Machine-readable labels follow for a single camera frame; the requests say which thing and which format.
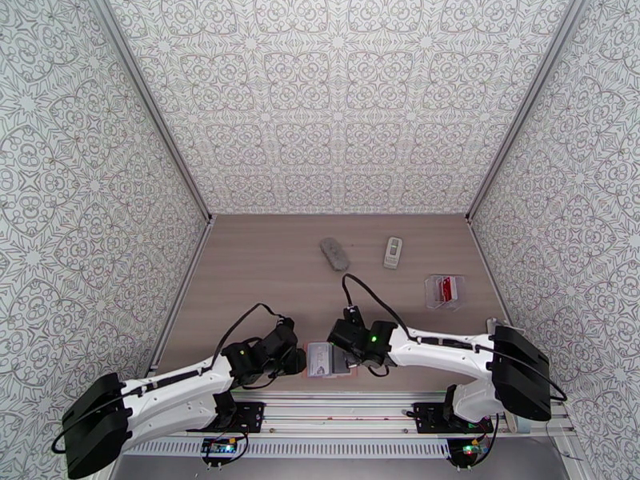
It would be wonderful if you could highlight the pink card holder wallet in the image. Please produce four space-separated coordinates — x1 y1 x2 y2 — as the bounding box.
305 341 360 380

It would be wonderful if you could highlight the white printed card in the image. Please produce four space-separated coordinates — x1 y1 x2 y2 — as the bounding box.
306 342 335 378

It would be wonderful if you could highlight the clear acrylic card stand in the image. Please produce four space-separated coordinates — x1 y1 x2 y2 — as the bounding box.
425 274 467 313

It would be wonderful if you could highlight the red card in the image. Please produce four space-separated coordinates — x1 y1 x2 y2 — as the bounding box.
435 276 462 302

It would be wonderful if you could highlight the white perforated strip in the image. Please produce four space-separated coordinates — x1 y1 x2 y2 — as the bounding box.
122 439 454 458

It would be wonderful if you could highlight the grey felt pouch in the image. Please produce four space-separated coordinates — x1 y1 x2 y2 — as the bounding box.
319 237 351 272

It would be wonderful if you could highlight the white remote control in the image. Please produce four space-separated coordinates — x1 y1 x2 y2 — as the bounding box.
383 237 404 270

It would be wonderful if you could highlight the pale grey rectangular block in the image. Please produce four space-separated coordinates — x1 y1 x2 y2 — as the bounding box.
499 413 529 436

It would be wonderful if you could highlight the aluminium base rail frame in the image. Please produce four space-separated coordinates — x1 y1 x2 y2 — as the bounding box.
119 390 574 438

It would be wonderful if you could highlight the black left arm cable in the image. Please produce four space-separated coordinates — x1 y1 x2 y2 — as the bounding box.
210 302 283 362

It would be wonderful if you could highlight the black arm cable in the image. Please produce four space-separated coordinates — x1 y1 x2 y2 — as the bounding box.
341 273 416 342
210 302 283 362

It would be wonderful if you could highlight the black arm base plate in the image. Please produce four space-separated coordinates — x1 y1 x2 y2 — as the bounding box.
414 402 494 434
186 401 266 434

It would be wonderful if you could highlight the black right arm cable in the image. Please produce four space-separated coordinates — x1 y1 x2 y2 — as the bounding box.
341 273 416 342

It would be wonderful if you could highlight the aluminium corner post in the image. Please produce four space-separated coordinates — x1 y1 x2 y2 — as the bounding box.
466 0 589 224
86 0 215 224

